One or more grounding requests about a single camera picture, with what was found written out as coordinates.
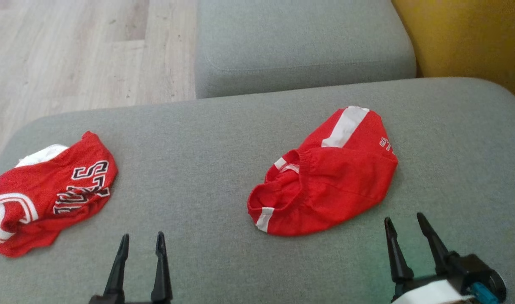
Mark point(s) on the red shorts white stripes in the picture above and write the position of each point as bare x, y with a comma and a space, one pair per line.
337, 185

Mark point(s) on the small grey sofa cushion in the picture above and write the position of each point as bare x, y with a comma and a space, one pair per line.
299, 42

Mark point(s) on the large grey sofa seat cushion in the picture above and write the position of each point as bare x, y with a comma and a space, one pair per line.
206, 169

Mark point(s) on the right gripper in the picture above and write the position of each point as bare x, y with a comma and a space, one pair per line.
426, 292

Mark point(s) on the red basketball jersey black lettering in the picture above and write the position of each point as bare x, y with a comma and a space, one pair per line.
37, 194

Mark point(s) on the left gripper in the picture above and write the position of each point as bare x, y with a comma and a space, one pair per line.
130, 300

